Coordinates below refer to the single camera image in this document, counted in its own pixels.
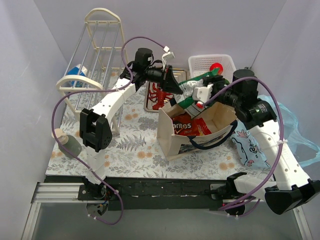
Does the red tomato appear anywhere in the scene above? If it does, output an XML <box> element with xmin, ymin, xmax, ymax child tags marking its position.
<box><xmin>209</xmin><ymin>62</ymin><xmax>224</xmax><ymax>75</ymax></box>

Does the green snack bag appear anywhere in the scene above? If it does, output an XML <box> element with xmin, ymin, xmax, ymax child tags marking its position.
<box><xmin>169</xmin><ymin>68</ymin><xmax>229</xmax><ymax>119</ymax></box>

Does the beige canvas tote bag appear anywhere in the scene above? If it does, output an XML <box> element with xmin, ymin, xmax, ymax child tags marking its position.
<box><xmin>157</xmin><ymin>102</ymin><xmax>238</xmax><ymax>160</ymax></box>

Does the light blue plastic grocery bag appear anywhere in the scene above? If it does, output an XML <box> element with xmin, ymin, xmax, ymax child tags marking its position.
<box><xmin>231</xmin><ymin>94</ymin><xmax>320</xmax><ymax>169</ymax></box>

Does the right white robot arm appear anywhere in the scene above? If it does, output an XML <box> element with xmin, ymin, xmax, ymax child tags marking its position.
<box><xmin>203</xmin><ymin>75</ymin><xmax>320</xmax><ymax>215</ymax></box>

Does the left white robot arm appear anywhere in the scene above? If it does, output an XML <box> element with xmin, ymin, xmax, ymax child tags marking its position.
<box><xmin>79</xmin><ymin>46</ymin><xmax>183</xmax><ymax>200</ymax></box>

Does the metal baking tray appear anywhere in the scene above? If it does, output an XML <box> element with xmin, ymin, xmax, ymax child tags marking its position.
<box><xmin>144</xmin><ymin>68</ymin><xmax>188</xmax><ymax>112</ymax></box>

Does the white plastic basket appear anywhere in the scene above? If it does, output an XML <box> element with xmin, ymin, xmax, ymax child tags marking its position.
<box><xmin>188</xmin><ymin>54</ymin><xmax>236</xmax><ymax>81</ymax></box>

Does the orange Doritos chip bag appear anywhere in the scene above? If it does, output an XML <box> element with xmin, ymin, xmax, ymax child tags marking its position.
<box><xmin>171</xmin><ymin>113</ymin><xmax>212</xmax><ymax>137</ymax></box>

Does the cream shoe rack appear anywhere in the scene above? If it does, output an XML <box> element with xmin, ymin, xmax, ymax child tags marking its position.
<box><xmin>56</xmin><ymin>7</ymin><xmax>128</xmax><ymax>120</ymax></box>

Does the blue white carton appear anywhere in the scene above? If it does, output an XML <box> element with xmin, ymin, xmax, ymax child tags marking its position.
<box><xmin>67</xmin><ymin>64</ymin><xmax>88</xmax><ymax>88</ymax></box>

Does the floral table mat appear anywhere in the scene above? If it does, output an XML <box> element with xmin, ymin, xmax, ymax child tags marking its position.
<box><xmin>46</xmin><ymin>68</ymin><xmax>276</xmax><ymax>180</ymax></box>

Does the green soap dispenser bottle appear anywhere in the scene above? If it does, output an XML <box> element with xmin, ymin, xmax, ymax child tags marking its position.
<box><xmin>54</xmin><ymin>128</ymin><xmax>82</xmax><ymax>159</ymax></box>

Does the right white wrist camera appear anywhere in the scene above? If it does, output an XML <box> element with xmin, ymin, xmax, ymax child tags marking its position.
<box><xmin>191</xmin><ymin>84</ymin><xmax>213</xmax><ymax>109</ymax></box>

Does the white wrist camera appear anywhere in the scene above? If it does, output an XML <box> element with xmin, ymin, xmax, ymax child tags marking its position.
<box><xmin>161</xmin><ymin>46</ymin><xmax>175</xmax><ymax>70</ymax></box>
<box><xmin>191</xmin><ymin>84</ymin><xmax>213</xmax><ymax>109</ymax></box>

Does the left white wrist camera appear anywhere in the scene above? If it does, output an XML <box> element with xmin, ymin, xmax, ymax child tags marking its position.
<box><xmin>161</xmin><ymin>46</ymin><xmax>175</xmax><ymax>70</ymax></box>

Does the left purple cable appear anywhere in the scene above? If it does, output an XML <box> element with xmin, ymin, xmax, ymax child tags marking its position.
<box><xmin>51</xmin><ymin>36</ymin><xmax>171</xmax><ymax>225</ymax></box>

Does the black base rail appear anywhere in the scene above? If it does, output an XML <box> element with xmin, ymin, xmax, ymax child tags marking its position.
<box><xmin>78</xmin><ymin>177</ymin><xmax>242</xmax><ymax>211</ymax></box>

